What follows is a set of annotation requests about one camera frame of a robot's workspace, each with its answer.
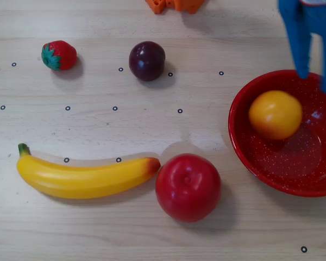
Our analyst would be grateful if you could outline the dark purple toy plum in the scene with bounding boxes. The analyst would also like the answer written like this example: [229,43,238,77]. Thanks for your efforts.
[128,41,166,82]

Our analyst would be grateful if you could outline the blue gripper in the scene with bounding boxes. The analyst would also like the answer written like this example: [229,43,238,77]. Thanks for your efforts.
[277,0,326,95]

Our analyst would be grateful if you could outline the red toy strawberry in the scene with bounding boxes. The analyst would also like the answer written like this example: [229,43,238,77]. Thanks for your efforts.
[41,40,78,71]

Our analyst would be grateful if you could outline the red toy apple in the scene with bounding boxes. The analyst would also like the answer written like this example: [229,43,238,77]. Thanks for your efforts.
[155,153,222,223]

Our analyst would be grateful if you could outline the orange yellow toy peach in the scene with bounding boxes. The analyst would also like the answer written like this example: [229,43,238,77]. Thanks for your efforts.
[248,90,303,141]

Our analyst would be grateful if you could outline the yellow toy banana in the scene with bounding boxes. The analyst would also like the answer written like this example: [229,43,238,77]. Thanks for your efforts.
[16,143,161,200]

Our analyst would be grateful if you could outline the red speckled bowl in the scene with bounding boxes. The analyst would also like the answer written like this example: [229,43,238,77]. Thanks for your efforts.
[228,69,326,197]

